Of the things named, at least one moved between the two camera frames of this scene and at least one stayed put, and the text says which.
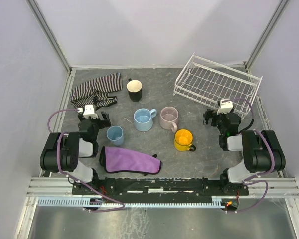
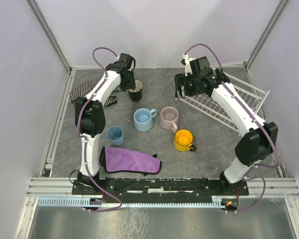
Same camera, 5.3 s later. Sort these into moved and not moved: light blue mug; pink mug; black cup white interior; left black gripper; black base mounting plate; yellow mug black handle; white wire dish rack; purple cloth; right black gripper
Moved: left black gripper; white wire dish rack; right black gripper
Not moved: light blue mug; black base mounting plate; pink mug; yellow mug black handle; purple cloth; black cup white interior
